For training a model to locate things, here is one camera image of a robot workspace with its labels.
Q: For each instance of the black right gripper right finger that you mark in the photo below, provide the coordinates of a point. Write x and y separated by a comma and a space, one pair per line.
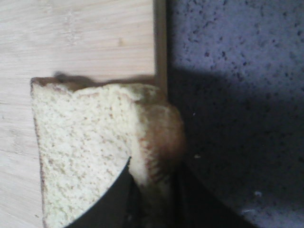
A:
197, 207

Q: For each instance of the bread slice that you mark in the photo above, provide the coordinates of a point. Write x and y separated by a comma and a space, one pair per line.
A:
88, 134

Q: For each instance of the wooden cutting board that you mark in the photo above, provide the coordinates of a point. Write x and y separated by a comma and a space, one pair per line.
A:
98, 39

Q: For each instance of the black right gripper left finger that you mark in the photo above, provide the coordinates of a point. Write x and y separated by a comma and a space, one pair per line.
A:
119, 207

